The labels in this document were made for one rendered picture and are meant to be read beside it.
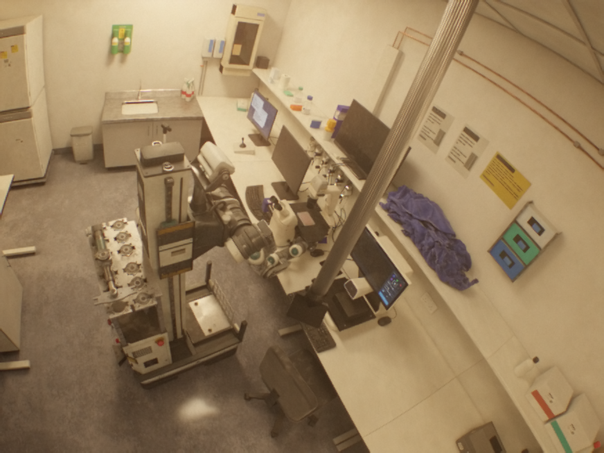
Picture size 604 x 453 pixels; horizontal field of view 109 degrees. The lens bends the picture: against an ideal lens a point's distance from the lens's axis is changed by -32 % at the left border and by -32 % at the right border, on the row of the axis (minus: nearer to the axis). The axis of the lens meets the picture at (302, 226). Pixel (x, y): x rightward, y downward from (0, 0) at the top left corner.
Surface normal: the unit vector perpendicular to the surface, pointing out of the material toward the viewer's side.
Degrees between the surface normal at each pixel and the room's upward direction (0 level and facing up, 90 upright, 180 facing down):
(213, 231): 90
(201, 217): 0
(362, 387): 0
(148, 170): 0
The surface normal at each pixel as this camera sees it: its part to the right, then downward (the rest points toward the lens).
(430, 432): 0.28, -0.70
